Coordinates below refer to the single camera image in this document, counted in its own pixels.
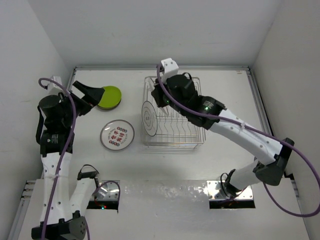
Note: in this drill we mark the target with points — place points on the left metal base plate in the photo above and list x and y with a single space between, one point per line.
108 192

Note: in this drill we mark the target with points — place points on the dark grey blue plate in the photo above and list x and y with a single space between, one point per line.
117 106

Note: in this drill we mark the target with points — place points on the metal wire dish rack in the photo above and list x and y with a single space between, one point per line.
174 131

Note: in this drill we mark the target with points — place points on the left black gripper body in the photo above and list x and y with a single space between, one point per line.
67 118

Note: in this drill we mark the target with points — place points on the metal base plate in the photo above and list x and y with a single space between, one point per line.
216 194
108 192

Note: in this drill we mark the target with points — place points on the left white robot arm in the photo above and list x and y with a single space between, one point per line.
63 215

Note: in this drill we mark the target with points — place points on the white plate orange flower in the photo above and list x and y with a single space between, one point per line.
164 110

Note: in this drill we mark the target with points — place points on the white plate dark pattern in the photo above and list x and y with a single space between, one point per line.
149 118

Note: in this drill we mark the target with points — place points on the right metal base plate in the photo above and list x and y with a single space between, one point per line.
216 194

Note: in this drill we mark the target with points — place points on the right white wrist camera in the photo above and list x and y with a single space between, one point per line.
168 69

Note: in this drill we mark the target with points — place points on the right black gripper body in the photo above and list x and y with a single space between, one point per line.
159 99

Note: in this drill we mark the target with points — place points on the white plate colourful print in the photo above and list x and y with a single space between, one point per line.
117 135

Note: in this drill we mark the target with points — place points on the green plate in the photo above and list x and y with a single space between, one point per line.
111 98

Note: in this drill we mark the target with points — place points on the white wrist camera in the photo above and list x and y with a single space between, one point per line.
52 88
168 69

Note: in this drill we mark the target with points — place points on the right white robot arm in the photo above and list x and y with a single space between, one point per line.
270 156

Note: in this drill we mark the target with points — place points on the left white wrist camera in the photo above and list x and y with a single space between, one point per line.
52 88

